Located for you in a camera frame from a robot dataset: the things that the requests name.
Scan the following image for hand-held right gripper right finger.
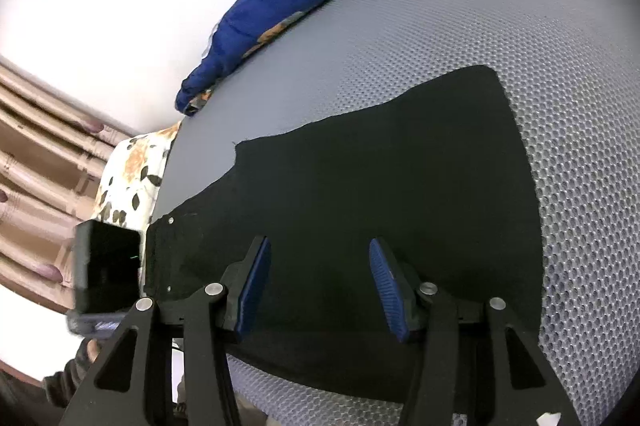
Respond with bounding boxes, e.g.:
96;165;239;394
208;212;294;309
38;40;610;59
368;238;582;426

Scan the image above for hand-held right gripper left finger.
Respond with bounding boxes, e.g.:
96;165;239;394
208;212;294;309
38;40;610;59
59;235;273;426

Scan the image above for black pants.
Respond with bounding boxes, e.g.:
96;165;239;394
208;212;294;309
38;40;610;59
142;64;546;404

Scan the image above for person's left forearm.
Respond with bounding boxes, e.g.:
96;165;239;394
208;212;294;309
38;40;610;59
42;345;96;408

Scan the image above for white floral pillow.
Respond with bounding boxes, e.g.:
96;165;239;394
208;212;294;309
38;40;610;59
92;121;182;299

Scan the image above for beige patterned curtain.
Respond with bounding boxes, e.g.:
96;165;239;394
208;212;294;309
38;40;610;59
0;55;132;313

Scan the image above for blue floral blanket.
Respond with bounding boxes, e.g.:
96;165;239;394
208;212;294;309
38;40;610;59
175;0;493;116

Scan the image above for grey mesh mat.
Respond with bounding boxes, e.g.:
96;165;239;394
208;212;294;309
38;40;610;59
149;0;632;426

